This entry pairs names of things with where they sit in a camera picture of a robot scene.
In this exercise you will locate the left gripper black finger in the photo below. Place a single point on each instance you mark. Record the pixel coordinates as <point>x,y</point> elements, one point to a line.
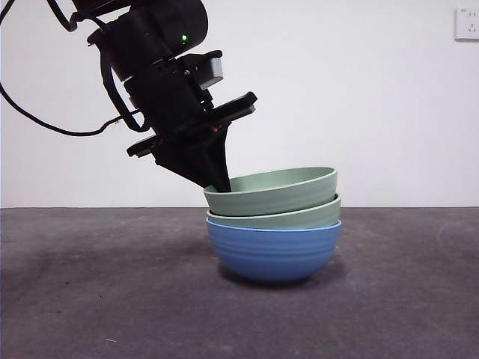
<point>219,164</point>
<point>183,162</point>

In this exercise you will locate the green ribbed bowl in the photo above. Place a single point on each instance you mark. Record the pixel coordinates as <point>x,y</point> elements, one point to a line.
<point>269,194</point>
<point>284,220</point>

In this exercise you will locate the blue ribbed bowl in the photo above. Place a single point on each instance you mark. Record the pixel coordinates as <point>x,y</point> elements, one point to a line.
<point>273,254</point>

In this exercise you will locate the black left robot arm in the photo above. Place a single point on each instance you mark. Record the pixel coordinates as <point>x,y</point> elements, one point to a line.
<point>149,30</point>

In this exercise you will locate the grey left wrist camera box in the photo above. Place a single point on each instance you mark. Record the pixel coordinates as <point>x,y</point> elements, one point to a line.
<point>213,73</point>

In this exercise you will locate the white wall socket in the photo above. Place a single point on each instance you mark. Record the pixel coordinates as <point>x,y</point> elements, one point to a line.
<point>467,24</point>

